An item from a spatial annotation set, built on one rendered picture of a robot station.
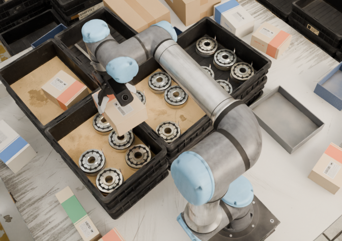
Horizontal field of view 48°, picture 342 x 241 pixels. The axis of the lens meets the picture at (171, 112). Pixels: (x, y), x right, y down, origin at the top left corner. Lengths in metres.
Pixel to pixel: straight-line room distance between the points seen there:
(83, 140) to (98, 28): 0.65
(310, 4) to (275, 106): 1.17
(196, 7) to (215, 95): 1.19
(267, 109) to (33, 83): 1.08
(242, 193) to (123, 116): 0.46
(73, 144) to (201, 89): 0.80
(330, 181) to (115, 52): 0.99
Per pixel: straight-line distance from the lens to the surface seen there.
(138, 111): 1.28
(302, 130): 1.78
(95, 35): 1.06
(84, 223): 1.54
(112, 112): 1.30
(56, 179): 1.71
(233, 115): 0.89
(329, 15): 2.79
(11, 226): 2.50
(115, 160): 1.53
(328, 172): 1.63
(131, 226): 1.56
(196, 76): 0.96
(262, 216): 1.47
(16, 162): 1.74
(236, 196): 1.24
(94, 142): 1.59
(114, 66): 1.01
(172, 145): 1.42
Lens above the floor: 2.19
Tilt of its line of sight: 57 degrees down
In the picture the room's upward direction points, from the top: 5 degrees counter-clockwise
